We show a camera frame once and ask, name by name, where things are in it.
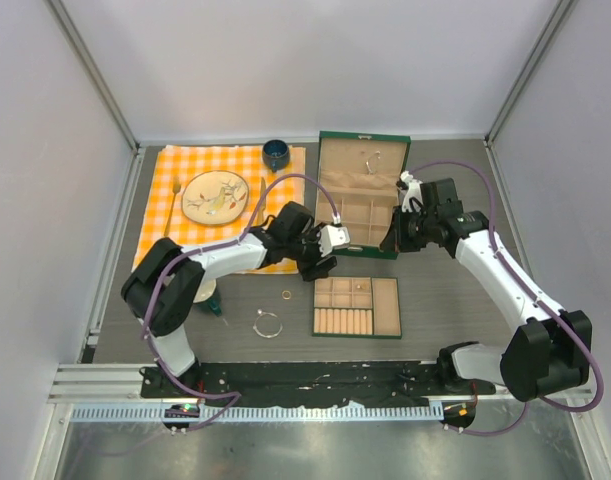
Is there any green jewelry tray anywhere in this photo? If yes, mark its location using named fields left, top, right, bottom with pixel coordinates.
left=312, top=277, right=402, bottom=339

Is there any gold table knife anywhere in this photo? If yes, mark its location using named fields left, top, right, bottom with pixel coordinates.
left=257, top=177, right=267, bottom=214

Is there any silver hook in lid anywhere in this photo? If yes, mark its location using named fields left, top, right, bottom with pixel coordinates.
left=365, top=151, right=381, bottom=175

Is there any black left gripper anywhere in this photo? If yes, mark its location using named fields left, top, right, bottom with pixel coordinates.
left=286, top=225, right=337, bottom=283

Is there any white slotted cable duct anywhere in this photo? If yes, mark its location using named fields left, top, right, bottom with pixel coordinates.
left=70, top=402, right=444, bottom=423

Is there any gold fork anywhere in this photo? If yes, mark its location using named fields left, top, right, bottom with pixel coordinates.
left=163, top=175, right=181, bottom=237

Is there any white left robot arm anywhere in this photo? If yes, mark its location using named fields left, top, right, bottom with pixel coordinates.
left=121, top=202, right=350, bottom=399

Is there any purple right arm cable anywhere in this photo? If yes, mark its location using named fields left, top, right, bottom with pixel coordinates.
left=399, top=159, right=605, bottom=436

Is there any dark blue cup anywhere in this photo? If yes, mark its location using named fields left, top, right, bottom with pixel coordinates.
left=261, top=139, right=290, bottom=173

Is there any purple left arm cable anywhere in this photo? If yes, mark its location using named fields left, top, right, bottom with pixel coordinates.
left=142, top=173, right=344, bottom=434

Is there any floral ceramic plate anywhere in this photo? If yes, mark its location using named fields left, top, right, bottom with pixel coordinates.
left=181, top=170, right=250, bottom=227

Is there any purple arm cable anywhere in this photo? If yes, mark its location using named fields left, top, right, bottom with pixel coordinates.
left=142, top=173, right=344, bottom=434
left=399, top=159, right=605, bottom=436

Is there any white green paper cup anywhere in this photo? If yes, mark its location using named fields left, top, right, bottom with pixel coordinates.
left=193, top=280, right=222, bottom=317

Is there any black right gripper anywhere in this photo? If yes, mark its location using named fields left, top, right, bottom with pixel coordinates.
left=383, top=206, right=439, bottom=253

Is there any silver bangle bracelet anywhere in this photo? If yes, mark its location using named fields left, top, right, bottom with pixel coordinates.
left=252, top=309, right=284, bottom=340

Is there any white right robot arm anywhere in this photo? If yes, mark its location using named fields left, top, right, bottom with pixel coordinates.
left=380, top=172, right=592, bottom=402

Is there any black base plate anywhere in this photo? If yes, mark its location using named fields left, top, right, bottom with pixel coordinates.
left=139, top=360, right=497, bottom=409

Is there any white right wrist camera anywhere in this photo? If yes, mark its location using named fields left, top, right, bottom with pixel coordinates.
left=397, top=171, right=423, bottom=213

